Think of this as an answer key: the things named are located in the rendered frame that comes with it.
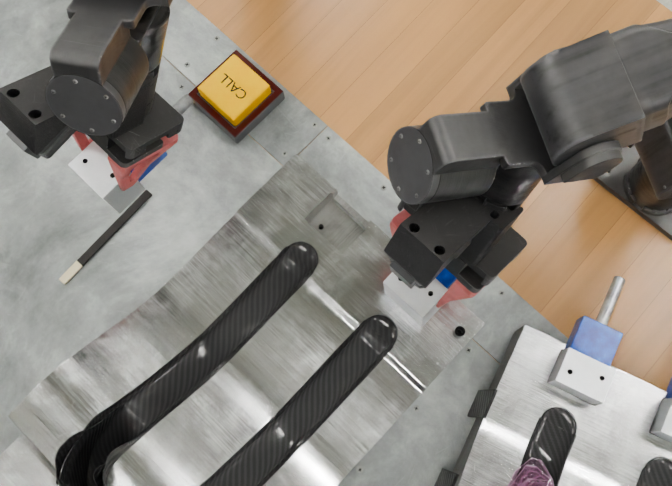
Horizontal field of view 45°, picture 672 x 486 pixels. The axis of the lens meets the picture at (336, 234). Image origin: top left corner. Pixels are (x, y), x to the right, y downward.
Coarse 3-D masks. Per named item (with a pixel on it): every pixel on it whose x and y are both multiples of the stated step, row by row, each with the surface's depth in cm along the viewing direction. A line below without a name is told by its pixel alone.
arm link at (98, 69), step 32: (96, 0) 58; (128, 0) 58; (160, 0) 59; (64, 32) 56; (96, 32) 56; (128, 32) 58; (64, 64) 55; (96, 64) 54; (128, 64) 58; (64, 96) 57; (96, 96) 56; (128, 96) 58; (96, 128) 59
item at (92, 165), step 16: (96, 144) 76; (80, 160) 76; (96, 160) 76; (160, 160) 80; (80, 176) 76; (96, 176) 76; (112, 176) 76; (144, 176) 79; (96, 192) 75; (112, 192) 76; (128, 192) 78
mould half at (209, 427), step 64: (256, 192) 82; (320, 192) 82; (256, 256) 81; (320, 256) 81; (384, 256) 80; (128, 320) 79; (192, 320) 80; (320, 320) 79; (448, 320) 79; (64, 384) 74; (128, 384) 75; (256, 384) 78; (384, 384) 78; (192, 448) 73; (320, 448) 76
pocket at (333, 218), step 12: (336, 192) 83; (324, 204) 84; (336, 204) 85; (348, 204) 83; (312, 216) 84; (324, 216) 84; (336, 216) 84; (348, 216) 84; (360, 216) 83; (324, 228) 84; (336, 228) 84; (348, 228) 84; (360, 228) 84; (336, 240) 84; (348, 240) 84
